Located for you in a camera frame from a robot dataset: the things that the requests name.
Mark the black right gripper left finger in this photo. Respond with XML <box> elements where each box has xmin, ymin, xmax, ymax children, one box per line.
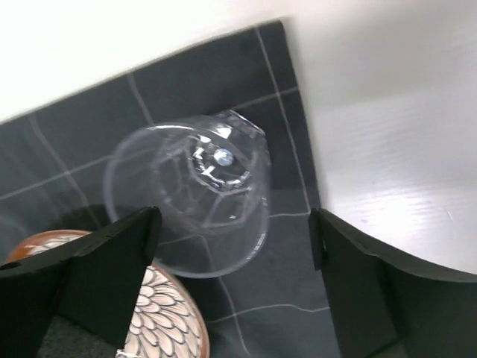
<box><xmin>1</xmin><ymin>207</ymin><xmax>162</xmax><ymax>357</ymax></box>

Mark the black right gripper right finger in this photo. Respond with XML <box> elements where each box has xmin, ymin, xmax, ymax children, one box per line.
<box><xmin>309</xmin><ymin>208</ymin><xmax>476</xmax><ymax>357</ymax></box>

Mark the floral plate orange rim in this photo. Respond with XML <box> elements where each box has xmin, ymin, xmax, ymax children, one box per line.
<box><xmin>6</xmin><ymin>230</ymin><xmax>209</xmax><ymax>357</ymax></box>

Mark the dark checked cloth napkin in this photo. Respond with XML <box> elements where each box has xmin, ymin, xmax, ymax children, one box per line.
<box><xmin>1</xmin><ymin>22</ymin><xmax>340</xmax><ymax>357</ymax></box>

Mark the clear plastic cup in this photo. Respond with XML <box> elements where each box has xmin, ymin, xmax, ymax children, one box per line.
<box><xmin>103</xmin><ymin>110</ymin><xmax>271</xmax><ymax>278</ymax></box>

